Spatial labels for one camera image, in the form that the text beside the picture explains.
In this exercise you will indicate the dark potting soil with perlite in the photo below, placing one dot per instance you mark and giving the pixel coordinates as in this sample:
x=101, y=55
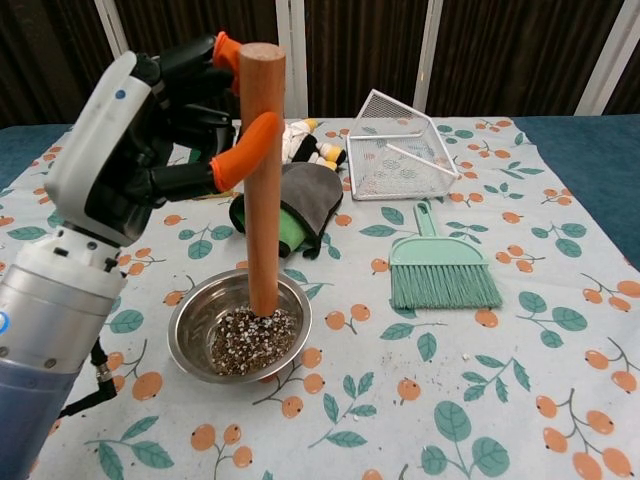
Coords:
x=250, y=345

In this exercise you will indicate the green cylinder object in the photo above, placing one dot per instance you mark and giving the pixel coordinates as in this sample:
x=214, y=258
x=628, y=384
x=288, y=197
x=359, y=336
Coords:
x=290, y=230

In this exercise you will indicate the metal bowl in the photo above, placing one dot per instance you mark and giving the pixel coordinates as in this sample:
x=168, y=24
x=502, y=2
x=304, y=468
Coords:
x=192, y=325

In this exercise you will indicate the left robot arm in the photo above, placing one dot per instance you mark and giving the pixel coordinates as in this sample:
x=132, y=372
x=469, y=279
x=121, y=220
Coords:
x=50, y=310

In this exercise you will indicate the mint green hand brush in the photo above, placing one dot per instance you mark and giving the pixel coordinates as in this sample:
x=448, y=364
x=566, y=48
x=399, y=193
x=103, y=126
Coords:
x=440, y=260

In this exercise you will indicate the floral tablecloth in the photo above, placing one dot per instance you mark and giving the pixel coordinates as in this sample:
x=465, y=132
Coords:
x=450, y=350

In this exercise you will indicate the black white plush doll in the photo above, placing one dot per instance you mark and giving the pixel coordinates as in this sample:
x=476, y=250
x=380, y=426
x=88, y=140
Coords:
x=305, y=145

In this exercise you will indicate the wooden stick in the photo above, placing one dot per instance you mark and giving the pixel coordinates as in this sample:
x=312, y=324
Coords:
x=262, y=225

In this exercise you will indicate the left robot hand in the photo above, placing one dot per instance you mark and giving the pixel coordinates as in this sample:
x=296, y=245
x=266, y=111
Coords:
x=95, y=150

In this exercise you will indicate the white frame post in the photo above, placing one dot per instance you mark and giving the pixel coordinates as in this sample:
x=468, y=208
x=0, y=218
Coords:
x=607, y=60
x=112, y=25
x=295, y=30

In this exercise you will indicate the grey cloth mitt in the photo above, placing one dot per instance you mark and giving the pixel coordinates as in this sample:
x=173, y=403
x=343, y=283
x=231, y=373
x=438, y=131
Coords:
x=310, y=195

